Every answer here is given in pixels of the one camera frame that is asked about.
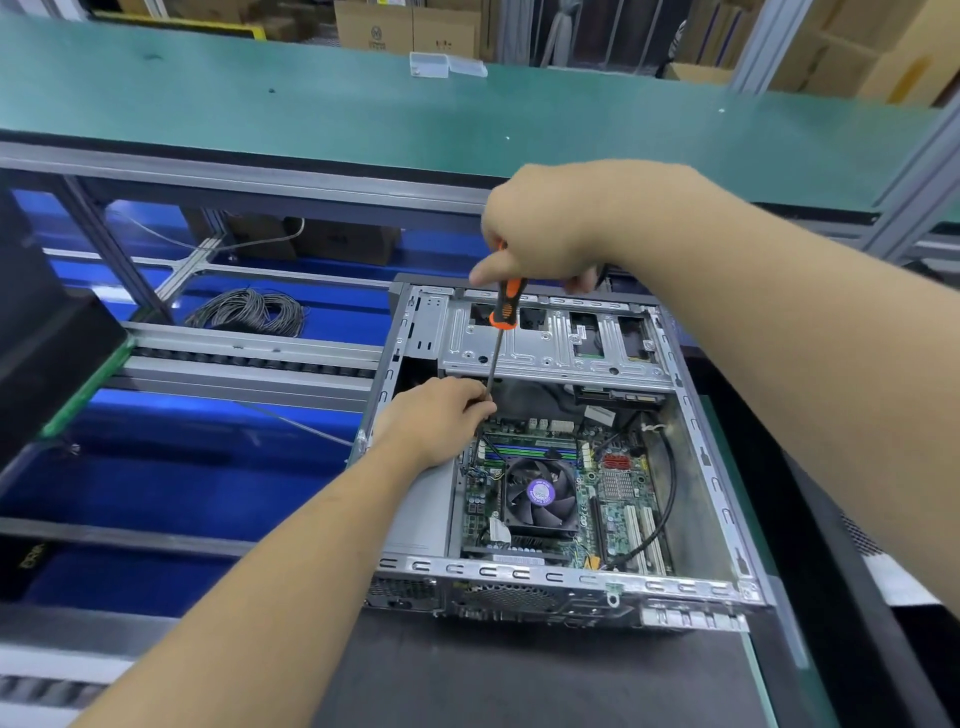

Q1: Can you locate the cardboard box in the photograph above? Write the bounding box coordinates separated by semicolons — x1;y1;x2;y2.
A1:
411;6;483;61
333;0;415;55

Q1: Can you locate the person's left forearm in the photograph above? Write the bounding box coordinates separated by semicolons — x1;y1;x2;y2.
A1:
71;442;425;728

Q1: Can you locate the person's right hand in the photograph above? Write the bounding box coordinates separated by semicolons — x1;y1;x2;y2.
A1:
468;159;717;295

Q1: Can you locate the coil of grey wire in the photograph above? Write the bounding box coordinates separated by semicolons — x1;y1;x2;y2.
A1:
183;288;306;339

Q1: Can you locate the black plastic bin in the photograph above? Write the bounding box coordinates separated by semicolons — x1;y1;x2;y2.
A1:
0;191;130;470

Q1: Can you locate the grey aluminium frame rail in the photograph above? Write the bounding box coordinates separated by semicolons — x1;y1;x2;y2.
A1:
105;321;384;414

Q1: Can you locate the black cooler fan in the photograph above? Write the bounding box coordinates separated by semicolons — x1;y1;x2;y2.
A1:
501;457;581;535

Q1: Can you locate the orange black screwdriver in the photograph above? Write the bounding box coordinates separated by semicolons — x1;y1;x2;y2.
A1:
484;240;528;395

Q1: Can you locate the black cable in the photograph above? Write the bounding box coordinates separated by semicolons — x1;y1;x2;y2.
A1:
603;423;678;571

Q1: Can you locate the person's right forearm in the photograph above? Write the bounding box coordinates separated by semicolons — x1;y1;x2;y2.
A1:
622;176;960;616

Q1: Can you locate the green motherboard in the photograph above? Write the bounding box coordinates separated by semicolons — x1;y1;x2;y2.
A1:
459;416;672;575

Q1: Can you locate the open grey computer case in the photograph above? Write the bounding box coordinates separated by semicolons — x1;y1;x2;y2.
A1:
348;273;774;633

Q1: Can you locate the silver drive bay bracket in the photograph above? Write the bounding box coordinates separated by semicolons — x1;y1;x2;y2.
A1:
438;288;676;393

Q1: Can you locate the person's left hand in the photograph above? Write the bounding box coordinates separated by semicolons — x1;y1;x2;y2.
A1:
372;375;498;474

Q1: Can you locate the stack of cardboard boxes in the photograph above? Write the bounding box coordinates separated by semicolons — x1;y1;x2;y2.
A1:
663;0;960;106

